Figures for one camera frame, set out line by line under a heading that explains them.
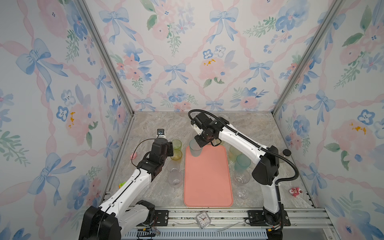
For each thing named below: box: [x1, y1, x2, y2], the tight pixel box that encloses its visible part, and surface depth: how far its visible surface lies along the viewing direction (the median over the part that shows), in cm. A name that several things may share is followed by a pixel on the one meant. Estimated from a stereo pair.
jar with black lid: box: [282, 149, 292, 157], surface depth 89 cm
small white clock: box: [196, 211, 212, 229], surface depth 74 cm
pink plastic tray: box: [184, 145, 234, 208], surface depth 86 cm
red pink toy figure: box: [289, 187, 303, 198], surface depth 81 cm
